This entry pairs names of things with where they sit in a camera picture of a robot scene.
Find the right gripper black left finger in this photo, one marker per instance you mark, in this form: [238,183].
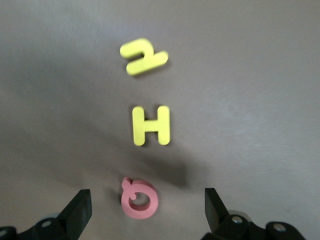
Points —
[75,217]

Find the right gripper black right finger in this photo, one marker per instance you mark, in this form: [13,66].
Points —
[215,215]

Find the red foam letter Q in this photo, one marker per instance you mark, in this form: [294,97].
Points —
[150,202]

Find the yellow foam capital letter H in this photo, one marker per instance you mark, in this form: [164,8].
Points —
[151,126]

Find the brown table cover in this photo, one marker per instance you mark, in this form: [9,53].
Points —
[250,100]

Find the yellow foam small letter h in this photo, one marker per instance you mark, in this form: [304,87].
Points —
[145,62]

